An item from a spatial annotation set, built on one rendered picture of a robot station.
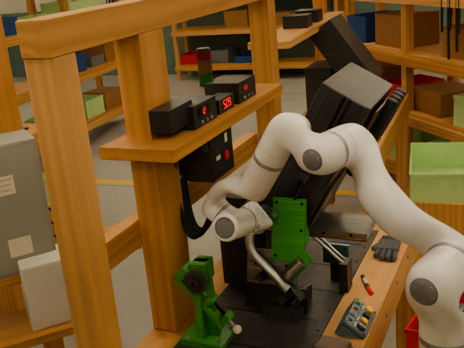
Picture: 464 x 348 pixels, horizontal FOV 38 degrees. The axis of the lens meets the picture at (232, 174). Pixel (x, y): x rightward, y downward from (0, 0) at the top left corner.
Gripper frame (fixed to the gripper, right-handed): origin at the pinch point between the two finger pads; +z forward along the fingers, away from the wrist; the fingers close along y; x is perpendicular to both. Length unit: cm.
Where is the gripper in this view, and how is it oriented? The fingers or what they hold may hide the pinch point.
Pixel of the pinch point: (264, 215)
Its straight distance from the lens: 220.6
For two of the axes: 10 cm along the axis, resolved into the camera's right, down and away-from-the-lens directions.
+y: -6.2, -7.5, 2.3
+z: 4.1, -0.6, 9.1
